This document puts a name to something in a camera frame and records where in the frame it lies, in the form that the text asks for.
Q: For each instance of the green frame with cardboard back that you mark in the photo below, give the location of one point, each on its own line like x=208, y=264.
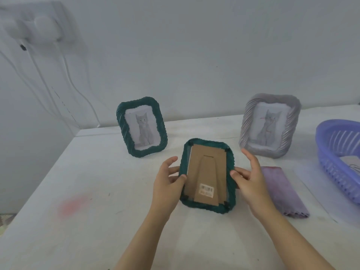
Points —
x=208, y=171

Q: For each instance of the green frame with cat photo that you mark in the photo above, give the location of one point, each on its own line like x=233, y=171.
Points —
x=143, y=129

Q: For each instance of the person's left hand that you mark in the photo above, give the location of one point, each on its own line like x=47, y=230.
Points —
x=164, y=194

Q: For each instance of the grey frame with cat photo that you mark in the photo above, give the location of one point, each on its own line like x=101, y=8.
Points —
x=268, y=126

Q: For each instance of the person's left forearm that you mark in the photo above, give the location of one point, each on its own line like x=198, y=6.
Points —
x=140, y=244

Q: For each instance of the purple cleaning cloth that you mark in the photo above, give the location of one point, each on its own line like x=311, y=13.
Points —
x=284, y=191

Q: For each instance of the white wall socket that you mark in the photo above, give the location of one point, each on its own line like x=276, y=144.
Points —
x=70, y=22

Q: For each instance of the person's left thumb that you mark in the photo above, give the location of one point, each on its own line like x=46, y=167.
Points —
x=179, y=179

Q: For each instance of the person's right forearm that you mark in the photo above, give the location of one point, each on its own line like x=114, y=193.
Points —
x=295, y=244

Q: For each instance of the purple plastic basket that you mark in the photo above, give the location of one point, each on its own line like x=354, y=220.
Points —
x=332, y=154

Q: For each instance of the person's right thumb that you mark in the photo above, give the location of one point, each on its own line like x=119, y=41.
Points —
x=237, y=177

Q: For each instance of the person's right hand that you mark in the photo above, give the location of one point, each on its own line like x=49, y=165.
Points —
x=256, y=194

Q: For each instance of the white power plug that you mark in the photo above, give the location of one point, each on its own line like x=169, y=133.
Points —
x=33, y=26

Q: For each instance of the small black clip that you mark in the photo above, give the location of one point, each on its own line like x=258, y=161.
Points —
x=22, y=47

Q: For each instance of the white paper card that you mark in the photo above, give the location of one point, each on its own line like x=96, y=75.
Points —
x=351, y=164

